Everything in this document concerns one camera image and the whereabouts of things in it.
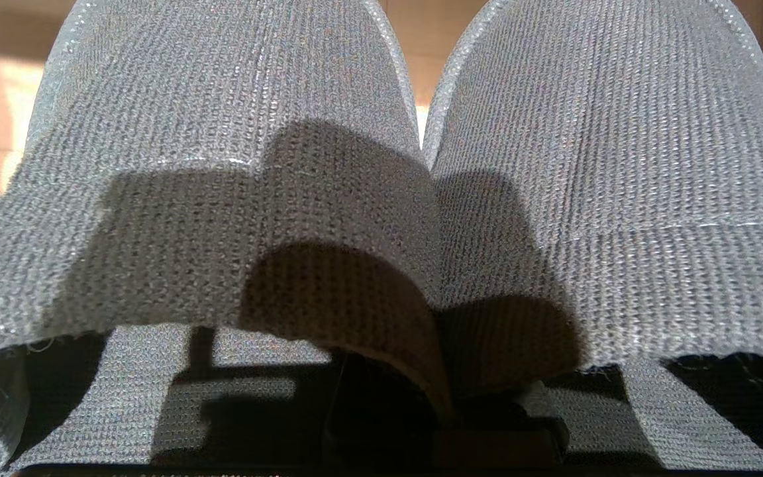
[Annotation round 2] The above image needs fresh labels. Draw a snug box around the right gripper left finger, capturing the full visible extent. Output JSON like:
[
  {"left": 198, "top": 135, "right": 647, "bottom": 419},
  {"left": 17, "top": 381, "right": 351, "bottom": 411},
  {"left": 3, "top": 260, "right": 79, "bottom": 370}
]
[{"left": 330, "top": 351, "right": 440, "bottom": 468}]

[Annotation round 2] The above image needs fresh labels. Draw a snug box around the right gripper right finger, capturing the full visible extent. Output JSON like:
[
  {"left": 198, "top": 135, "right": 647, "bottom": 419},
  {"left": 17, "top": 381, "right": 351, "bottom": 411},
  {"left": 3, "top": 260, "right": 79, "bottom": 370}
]
[{"left": 436, "top": 428, "right": 558, "bottom": 470}]

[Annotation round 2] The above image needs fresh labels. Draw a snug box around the grey knitted slipper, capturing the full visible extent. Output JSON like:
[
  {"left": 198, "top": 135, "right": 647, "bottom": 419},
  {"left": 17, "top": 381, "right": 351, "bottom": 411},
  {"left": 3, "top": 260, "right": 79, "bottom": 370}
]
[
  {"left": 421, "top": 0, "right": 763, "bottom": 472},
  {"left": 0, "top": 0, "right": 456, "bottom": 477}
]

